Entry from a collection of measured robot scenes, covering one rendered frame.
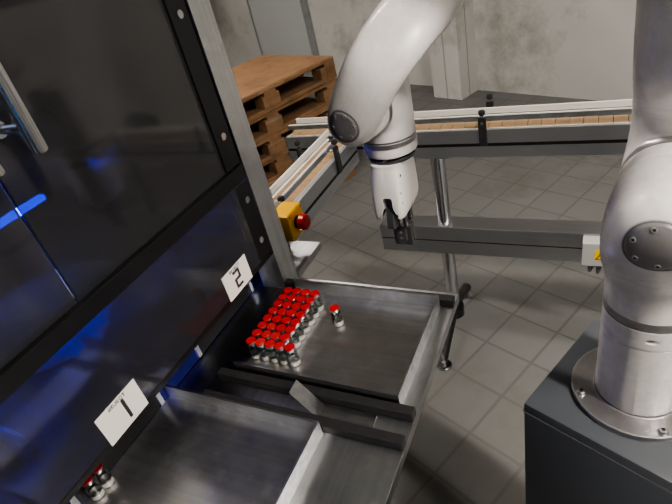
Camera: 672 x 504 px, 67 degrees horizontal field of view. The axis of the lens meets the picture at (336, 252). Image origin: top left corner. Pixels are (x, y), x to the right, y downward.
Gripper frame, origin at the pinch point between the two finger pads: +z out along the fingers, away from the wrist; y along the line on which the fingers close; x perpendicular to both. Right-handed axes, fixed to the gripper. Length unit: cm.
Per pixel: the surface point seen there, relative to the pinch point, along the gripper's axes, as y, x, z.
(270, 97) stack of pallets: -181, -144, 35
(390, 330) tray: 2.5, -5.2, 22.3
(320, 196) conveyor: -49, -45, 23
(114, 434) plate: 44, -35, 10
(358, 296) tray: -5.7, -15.3, 21.7
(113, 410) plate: 42, -35, 7
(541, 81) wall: -363, -12, 99
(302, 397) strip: 24.5, -13.4, 18.8
